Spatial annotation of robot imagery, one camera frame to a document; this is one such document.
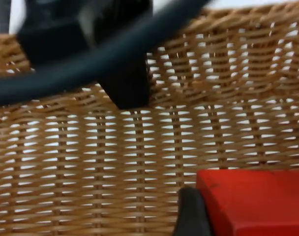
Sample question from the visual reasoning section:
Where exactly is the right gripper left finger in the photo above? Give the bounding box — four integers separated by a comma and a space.
97, 52, 150, 111

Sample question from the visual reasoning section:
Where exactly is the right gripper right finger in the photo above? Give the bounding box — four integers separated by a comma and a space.
173, 186, 213, 236

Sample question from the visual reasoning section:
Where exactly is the red block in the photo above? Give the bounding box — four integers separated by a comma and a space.
196, 169, 299, 236

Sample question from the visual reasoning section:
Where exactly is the pale brown wicker basket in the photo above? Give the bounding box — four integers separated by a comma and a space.
0, 1, 299, 236

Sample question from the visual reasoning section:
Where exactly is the black cable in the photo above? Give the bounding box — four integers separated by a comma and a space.
0, 0, 213, 107

